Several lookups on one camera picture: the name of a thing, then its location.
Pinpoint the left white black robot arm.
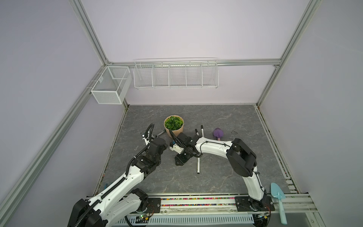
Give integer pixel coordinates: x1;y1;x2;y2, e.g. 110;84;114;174
67;138;167;227

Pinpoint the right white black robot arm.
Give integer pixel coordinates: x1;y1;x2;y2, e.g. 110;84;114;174
170;133;275;212

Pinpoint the potted green plant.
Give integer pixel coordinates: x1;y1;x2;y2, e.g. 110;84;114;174
164;115;184;138

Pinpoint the white mesh box basket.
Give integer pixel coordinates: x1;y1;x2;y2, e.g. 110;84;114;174
91;66;132;105

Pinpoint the teal garden trowel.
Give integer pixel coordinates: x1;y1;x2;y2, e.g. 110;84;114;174
270;183;287;225

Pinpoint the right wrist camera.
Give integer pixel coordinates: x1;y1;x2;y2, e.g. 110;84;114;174
169;141;184;154

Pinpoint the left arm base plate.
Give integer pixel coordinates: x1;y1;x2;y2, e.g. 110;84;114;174
134;197;161;214

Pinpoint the white wire shelf basket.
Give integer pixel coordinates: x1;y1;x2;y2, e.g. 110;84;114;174
134;58;219;89

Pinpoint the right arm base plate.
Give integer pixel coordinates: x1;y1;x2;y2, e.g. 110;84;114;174
235;194;275;212

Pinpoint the white perforated cable tray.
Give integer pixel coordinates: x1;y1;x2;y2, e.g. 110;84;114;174
129;214;255;227

